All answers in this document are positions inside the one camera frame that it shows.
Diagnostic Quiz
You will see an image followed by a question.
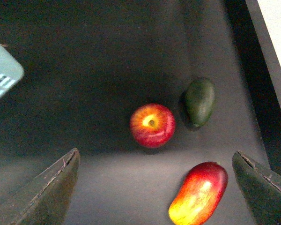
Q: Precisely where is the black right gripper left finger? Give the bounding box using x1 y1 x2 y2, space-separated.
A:
0 148 80 225

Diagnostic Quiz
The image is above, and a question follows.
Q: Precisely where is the light blue plastic basket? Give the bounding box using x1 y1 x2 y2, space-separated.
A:
0 44 24 98

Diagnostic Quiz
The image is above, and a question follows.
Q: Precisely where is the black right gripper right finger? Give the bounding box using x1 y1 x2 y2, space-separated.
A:
232 151 281 225

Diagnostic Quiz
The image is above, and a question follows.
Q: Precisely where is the dark green avocado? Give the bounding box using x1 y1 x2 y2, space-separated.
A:
185 77 216 127

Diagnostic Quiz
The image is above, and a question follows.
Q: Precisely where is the red yellow apple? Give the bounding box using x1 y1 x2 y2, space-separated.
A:
129 103 176 149

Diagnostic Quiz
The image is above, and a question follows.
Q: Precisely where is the red yellow mango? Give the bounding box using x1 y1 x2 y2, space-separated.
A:
168 162 229 225

